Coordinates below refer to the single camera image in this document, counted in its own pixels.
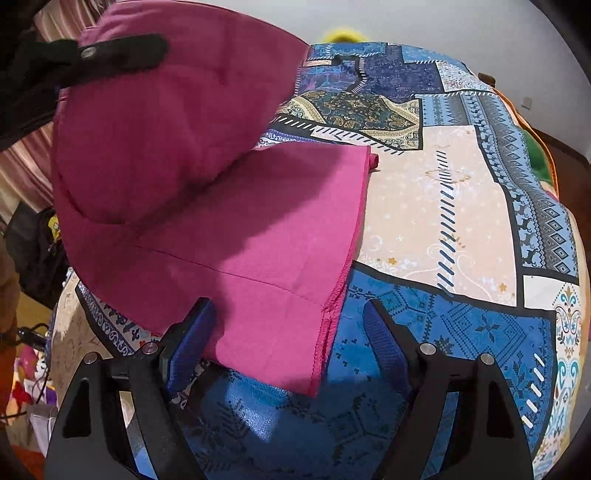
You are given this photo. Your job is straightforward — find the pink pants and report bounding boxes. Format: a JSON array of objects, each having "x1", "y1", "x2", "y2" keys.
[{"x1": 51, "y1": 1, "x2": 377, "y2": 396}]

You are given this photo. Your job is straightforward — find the striped pink curtain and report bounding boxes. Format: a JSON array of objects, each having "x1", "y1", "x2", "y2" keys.
[{"x1": 1, "y1": 0, "x2": 111, "y2": 224}]

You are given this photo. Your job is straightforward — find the patchwork blue bed sheet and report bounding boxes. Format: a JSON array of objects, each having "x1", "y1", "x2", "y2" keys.
[{"x1": 77, "y1": 42, "x2": 589, "y2": 479}]

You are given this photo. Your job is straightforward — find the orange floral blanket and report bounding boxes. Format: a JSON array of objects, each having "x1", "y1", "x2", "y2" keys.
[{"x1": 496, "y1": 87, "x2": 591, "y2": 333}]

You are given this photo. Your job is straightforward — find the yellow plush pillow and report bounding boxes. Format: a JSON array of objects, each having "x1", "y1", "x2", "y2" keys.
[{"x1": 322, "y1": 27, "x2": 368, "y2": 44}]

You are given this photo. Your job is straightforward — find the wooden nightstand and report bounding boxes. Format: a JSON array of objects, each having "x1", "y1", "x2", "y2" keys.
[{"x1": 478, "y1": 72, "x2": 496, "y2": 88}]

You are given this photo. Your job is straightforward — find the wall socket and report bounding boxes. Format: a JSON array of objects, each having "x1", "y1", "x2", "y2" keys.
[{"x1": 521, "y1": 96, "x2": 533, "y2": 110}]

